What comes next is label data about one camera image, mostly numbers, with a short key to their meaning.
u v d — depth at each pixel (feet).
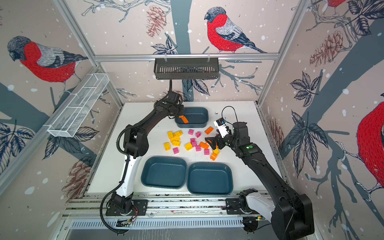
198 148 3.12
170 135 3.30
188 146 3.10
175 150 3.04
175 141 3.19
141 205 2.44
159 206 2.47
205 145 3.13
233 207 2.39
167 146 3.13
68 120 2.35
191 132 3.36
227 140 2.22
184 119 3.61
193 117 3.65
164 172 2.82
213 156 2.95
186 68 3.47
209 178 2.68
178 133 3.30
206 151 3.03
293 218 1.18
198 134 3.30
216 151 3.02
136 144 2.00
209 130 3.40
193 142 3.14
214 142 2.30
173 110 2.65
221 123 2.22
